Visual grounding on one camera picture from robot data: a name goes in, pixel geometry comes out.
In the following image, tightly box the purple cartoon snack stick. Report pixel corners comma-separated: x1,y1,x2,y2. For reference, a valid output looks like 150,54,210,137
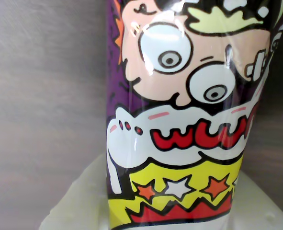
105,0,283,230

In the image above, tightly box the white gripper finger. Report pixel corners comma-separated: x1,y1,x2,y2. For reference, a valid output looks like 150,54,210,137
224,170,283,230
39,154,109,230

